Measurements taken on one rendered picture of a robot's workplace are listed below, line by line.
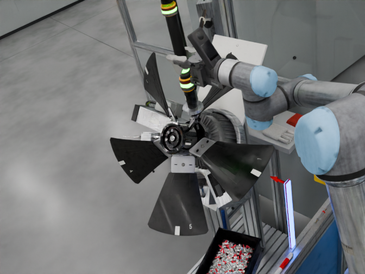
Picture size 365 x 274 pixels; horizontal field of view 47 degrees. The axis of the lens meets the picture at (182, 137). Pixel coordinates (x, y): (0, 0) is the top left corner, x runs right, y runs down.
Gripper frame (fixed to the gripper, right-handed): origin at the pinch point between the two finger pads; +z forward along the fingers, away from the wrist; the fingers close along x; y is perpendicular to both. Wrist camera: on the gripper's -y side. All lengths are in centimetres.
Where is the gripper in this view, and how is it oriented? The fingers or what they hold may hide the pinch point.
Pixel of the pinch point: (173, 51)
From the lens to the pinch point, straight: 133.0
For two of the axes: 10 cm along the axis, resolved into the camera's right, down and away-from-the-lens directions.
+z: -7.2, -3.1, 6.3
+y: 2.1, 7.6, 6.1
